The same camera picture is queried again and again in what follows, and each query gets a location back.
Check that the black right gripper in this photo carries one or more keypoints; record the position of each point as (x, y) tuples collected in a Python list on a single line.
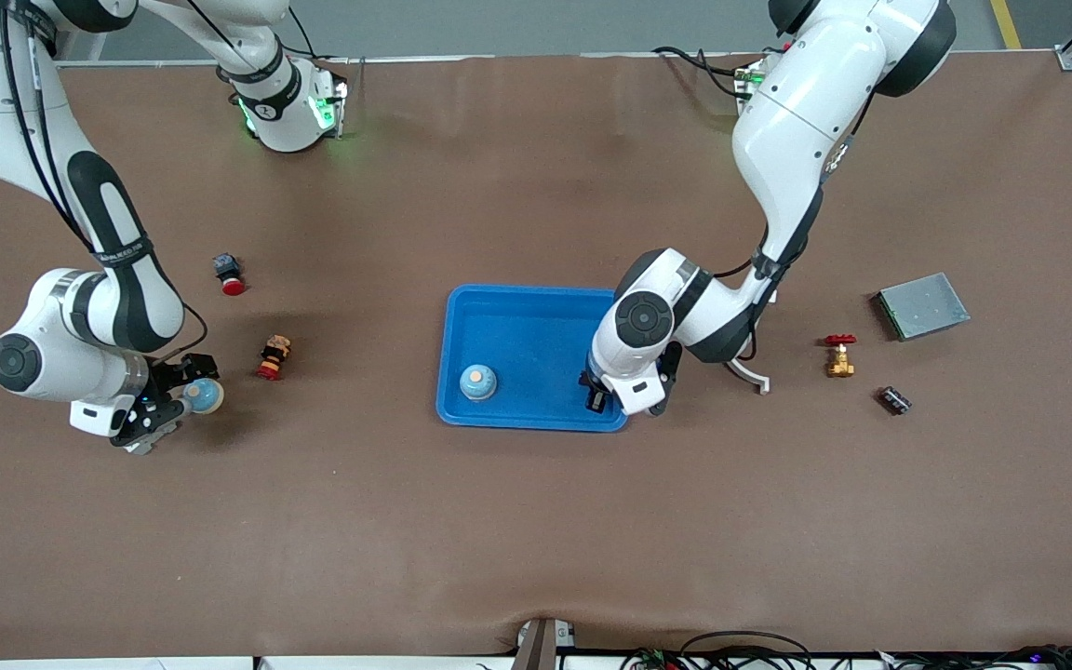
[(166, 379)]

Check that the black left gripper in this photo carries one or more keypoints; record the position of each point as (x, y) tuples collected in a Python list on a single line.
[(596, 399)]

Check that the dark brown capacitor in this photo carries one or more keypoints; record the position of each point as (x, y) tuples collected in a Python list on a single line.
[(588, 379)]

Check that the light blue call bell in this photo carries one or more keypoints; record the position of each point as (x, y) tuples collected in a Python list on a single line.
[(478, 382), (205, 397)]

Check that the black capacitor with silver terminals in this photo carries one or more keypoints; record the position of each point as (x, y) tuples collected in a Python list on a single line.
[(894, 400)]

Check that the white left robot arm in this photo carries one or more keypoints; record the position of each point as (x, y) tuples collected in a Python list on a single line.
[(797, 121)]

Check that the blue plastic tray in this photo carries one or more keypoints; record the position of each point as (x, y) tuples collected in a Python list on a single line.
[(536, 372)]

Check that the red button with yellow body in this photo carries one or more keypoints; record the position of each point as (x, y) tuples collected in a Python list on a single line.
[(272, 361)]

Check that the red button with black body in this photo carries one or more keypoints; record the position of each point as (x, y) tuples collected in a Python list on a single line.
[(229, 272)]

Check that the white circuit breaker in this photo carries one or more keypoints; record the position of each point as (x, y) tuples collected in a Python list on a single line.
[(138, 448)]

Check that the white curved pipe clamp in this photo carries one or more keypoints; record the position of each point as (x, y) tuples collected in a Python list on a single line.
[(752, 379)]

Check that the grey table edge clamp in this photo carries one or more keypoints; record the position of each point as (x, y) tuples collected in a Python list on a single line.
[(536, 651)]

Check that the green lit base connector box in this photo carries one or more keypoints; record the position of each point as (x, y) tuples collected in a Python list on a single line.
[(331, 107), (752, 79)]

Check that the grey metal box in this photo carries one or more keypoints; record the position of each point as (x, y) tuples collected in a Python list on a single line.
[(925, 305)]

